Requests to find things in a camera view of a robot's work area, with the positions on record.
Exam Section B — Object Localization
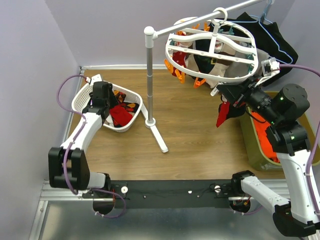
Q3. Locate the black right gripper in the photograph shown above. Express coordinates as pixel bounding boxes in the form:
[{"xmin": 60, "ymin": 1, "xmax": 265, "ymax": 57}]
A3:
[{"xmin": 217, "ymin": 72, "xmax": 282, "ymax": 124}]

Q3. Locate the white clothes peg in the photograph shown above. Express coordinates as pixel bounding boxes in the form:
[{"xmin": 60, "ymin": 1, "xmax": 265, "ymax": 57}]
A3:
[{"xmin": 210, "ymin": 86, "xmax": 219, "ymax": 97}]

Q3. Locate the red black santa sock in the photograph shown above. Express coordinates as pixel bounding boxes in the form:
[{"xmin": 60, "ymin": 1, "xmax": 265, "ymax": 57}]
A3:
[{"xmin": 216, "ymin": 95, "xmax": 230, "ymax": 128}]

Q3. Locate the white round sock hanger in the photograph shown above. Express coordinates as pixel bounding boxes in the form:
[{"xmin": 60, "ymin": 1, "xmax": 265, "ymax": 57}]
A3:
[{"xmin": 164, "ymin": 7, "xmax": 259, "ymax": 96}]

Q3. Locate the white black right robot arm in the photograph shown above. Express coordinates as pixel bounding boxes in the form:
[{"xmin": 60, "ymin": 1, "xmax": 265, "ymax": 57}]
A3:
[{"xmin": 217, "ymin": 78, "xmax": 320, "ymax": 238}]

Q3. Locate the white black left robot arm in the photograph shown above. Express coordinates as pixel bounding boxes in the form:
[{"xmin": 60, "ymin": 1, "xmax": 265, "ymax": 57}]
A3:
[{"xmin": 48, "ymin": 81, "xmax": 118, "ymax": 198}]

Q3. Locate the socks pile in basket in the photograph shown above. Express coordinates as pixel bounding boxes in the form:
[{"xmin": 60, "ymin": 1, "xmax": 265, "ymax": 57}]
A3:
[{"xmin": 106, "ymin": 90, "xmax": 140, "ymax": 128}]

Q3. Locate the grey hanging garment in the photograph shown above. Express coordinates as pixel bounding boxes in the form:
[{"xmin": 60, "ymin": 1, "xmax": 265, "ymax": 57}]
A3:
[{"xmin": 224, "ymin": 49, "xmax": 270, "ymax": 78}]

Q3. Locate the white perforated basket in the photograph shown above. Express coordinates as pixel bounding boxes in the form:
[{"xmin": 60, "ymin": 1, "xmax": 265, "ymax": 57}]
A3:
[{"xmin": 71, "ymin": 83, "xmax": 143, "ymax": 133}]

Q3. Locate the navy santa sock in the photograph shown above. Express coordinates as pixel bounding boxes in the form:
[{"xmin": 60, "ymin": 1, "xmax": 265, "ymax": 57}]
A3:
[{"xmin": 193, "ymin": 39, "xmax": 214, "ymax": 74}]

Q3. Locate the orange cloth in bin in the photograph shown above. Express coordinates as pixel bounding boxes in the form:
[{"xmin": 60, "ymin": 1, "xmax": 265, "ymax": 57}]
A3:
[{"xmin": 251, "ymin": 112, "xmax": 280, "ymax": 163}]

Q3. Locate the cream brown striped sock back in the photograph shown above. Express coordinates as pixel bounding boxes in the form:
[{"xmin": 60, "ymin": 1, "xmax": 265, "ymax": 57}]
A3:
[{"xmin": 185, "ymin": 53, "xmax": 199, "ymax": 72}]

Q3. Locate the black hanging garment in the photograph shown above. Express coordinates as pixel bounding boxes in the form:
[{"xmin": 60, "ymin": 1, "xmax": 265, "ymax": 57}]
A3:
[{"xmin": 224, "ymin": 11, "xmax": 300, "ymax": 87}]

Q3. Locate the green plastic bin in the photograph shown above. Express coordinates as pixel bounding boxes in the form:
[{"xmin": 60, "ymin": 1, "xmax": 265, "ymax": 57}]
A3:
[{"xmin": 240, "ymin": 85, "xmax": 311, "ymax": 171}]

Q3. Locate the silver drying rack stand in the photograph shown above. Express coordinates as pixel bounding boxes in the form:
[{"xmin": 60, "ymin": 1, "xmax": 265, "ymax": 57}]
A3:
[{"xmin": 142, "ymin": 0, "xmax": 265, "ymax": 154}]

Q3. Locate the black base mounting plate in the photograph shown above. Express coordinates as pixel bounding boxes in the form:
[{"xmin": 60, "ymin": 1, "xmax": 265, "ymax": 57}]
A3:
[{"xmin": 93, "ymin": 179, "xmax": 252, "ymax": 213}]

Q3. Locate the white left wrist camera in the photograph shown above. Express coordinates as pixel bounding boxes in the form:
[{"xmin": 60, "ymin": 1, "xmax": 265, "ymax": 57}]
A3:
[{"xmin": 85, "ymin": 74, "xmax": 104, "ymax": 85}]

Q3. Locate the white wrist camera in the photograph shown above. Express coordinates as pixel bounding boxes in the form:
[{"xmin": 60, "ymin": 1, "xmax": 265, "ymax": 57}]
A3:
[
  {"xmin": 255, "ymin": 57, "xmax": 280, "ymax": 87},
  {"xmin": 85, "ymin": 74, "xmax": 104, "ymax": 85}
]

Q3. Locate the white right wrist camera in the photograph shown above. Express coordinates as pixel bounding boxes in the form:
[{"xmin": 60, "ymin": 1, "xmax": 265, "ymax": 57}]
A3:
[{"xmin": 255, "ymin": 57, "xmax": 280, "ymax": 87}]

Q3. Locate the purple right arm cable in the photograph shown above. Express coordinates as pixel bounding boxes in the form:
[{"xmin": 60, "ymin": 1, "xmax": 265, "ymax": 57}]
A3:
[{"xmin": 278, "ymin": 63, "xmax": 320, "ymax": 218}]

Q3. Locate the light blue wire hanger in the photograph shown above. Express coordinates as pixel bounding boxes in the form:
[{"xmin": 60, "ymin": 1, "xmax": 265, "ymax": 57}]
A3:
[{"xmin": 230, "ymin": 0, "xmax": 298, "ymax": 64}]

